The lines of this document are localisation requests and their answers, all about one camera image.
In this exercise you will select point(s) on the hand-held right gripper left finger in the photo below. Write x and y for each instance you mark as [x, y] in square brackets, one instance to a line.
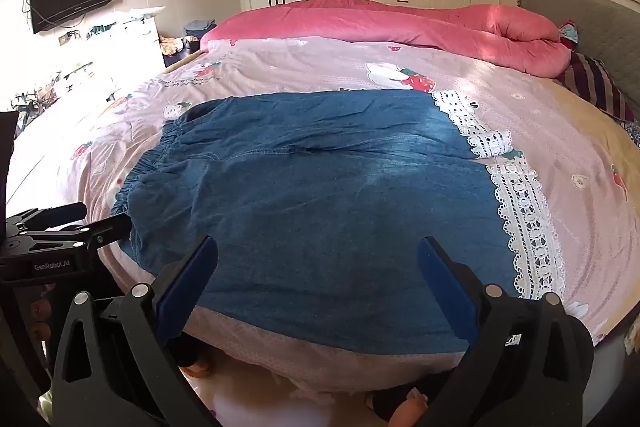
[192, 274]

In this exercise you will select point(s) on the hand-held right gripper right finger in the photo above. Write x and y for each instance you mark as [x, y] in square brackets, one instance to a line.
[445, 282]

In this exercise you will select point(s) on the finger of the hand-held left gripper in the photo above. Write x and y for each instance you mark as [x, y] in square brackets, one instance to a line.
[60, 213]
[107, 232]

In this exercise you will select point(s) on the cluttered white desk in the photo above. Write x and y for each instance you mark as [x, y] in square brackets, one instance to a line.
[60, 87]

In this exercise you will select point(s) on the person's foot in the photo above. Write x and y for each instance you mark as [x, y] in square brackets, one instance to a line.
[407, 407]

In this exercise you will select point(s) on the strawberry printed bed sheet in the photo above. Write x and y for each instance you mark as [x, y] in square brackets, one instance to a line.
[565, 147]

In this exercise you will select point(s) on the white dresser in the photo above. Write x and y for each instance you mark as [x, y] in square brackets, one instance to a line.
[142, 42]

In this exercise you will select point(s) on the floral cloth bundle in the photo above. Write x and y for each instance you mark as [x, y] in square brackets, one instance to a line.
[175, 45]

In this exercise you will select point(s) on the grey blue cloth pile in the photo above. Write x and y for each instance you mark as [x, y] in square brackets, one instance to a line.
[200, 29]

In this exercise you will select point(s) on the striped pillow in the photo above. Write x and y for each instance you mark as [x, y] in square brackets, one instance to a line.
[595, 87]

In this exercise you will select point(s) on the pink quilt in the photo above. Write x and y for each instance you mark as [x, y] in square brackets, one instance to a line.
[400, 24]

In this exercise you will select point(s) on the grey padded headboard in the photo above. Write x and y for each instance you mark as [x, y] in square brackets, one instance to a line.
[590, 19]

